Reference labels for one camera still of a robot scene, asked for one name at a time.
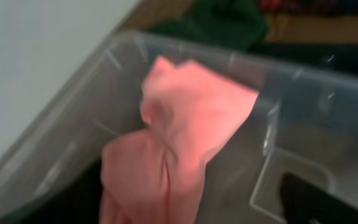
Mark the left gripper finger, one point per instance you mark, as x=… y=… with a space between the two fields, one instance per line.
x=303 y=203

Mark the pink garment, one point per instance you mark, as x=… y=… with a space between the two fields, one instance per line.
x=156 y=174

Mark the large black garment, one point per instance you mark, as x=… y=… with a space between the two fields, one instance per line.
x=77 y=203

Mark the clear plastic storage container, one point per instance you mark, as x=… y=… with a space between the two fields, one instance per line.
x=304 y=122

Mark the black folded garment right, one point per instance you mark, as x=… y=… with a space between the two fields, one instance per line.
x=338 y=57

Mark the dark green folded garment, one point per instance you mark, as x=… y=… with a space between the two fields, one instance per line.
x=234 y=24

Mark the red navy plaid shirt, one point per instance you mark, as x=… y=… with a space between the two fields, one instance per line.
x=310 y=7

